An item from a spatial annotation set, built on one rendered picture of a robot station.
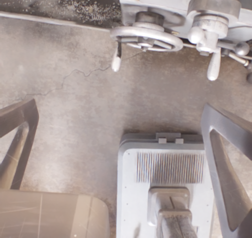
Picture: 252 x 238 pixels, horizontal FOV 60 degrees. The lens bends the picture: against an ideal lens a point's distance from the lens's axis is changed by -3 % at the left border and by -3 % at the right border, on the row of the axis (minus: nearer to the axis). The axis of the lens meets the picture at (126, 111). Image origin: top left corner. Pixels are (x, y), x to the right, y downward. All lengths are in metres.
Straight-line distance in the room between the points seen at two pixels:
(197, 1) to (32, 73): 1.14
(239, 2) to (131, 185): 0.94
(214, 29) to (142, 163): 0.81
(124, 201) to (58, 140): 0.54
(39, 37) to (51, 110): 0.43
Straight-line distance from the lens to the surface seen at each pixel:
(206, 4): 0.47
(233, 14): 0.48
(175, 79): 1.36
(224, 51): 0.80
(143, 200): 1.23
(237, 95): 1.48
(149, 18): 0.62
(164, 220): 1.04
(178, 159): 1.16
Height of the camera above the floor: 1.33
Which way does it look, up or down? 82 degrees down
